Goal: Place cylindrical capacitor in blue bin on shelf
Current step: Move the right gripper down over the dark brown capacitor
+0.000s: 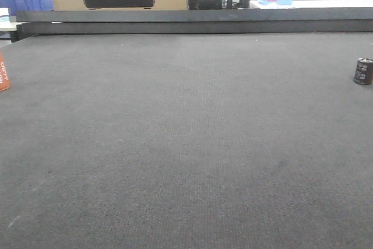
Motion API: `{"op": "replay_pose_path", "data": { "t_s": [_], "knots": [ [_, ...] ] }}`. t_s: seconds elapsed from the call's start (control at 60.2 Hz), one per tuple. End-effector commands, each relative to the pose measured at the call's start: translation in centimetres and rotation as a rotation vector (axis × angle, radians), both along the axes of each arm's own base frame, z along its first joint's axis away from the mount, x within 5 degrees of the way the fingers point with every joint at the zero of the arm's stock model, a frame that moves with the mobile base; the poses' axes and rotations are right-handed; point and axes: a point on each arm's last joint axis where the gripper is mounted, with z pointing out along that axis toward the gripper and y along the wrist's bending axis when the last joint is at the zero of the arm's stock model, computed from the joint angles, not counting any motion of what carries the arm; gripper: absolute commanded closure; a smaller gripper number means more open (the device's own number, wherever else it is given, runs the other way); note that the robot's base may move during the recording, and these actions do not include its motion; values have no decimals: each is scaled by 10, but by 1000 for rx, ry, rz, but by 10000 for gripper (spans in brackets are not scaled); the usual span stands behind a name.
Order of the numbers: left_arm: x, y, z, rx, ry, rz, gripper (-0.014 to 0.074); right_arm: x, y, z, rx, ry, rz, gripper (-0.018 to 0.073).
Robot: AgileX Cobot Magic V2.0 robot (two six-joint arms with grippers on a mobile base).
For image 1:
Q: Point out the black cylindrical capacitor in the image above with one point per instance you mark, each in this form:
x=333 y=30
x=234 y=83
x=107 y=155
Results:
x=363 y=73

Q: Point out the orange cylindrical container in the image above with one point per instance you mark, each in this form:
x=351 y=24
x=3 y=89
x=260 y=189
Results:
x=4 y=79

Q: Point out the dark grey table mat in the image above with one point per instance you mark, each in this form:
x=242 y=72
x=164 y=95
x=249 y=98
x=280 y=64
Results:
x=186 y=141

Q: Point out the white background table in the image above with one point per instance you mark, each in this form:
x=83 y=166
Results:
x=299 y=4

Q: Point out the black rear table rail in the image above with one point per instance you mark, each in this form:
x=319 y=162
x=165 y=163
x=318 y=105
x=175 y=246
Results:
x=244 y=21

